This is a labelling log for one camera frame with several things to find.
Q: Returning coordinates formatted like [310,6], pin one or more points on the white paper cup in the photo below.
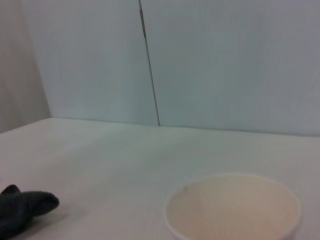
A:
[232,207]

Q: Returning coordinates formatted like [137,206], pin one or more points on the dark blue rag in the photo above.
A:
[22,207]

